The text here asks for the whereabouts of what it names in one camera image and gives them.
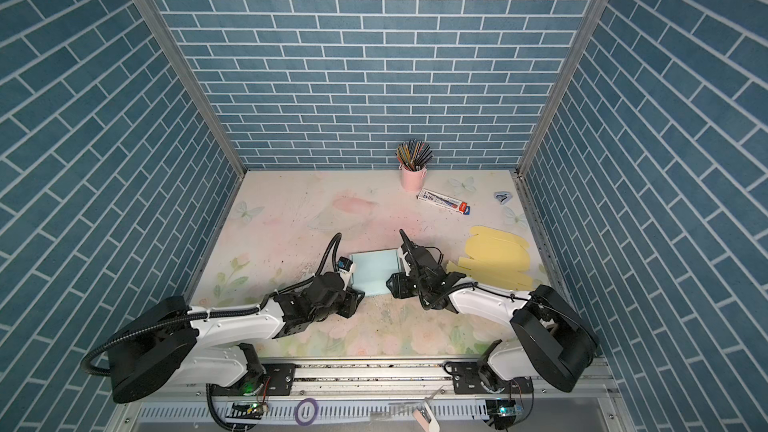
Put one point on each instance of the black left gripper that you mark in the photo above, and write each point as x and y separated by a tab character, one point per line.
352	301

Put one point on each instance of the bundle of coloured pencils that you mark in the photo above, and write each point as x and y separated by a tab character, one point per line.
414	155

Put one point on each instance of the white pink clip tool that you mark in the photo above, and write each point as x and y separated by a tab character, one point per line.
420	411

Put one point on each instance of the yellow paper box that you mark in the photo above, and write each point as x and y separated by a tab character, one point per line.
495	258

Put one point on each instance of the white blue pencil box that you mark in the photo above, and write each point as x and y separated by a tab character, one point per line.
444	202

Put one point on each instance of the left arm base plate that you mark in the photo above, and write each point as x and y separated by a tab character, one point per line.
274	380

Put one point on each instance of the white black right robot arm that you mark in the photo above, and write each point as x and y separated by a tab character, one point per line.
553	342

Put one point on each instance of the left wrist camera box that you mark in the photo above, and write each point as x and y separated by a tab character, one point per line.
345	268

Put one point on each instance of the right green circuit board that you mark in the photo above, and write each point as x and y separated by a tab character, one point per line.
503	414

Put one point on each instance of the aluminium front rail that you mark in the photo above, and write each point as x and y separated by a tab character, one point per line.
357	394

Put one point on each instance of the green circuit board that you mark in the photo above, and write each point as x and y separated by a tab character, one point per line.
247	411
503	414

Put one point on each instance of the left green circuit board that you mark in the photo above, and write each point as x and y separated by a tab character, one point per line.
247	411

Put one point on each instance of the pink metal pencil bucket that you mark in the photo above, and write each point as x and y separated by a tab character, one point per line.
412	180

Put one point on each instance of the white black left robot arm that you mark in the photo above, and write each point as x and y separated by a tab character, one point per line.
174	343

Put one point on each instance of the light blue paper box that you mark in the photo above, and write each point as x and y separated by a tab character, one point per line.
373	269

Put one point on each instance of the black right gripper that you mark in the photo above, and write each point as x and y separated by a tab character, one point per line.
397	288

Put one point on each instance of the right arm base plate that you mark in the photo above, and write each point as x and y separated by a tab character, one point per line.
470	378

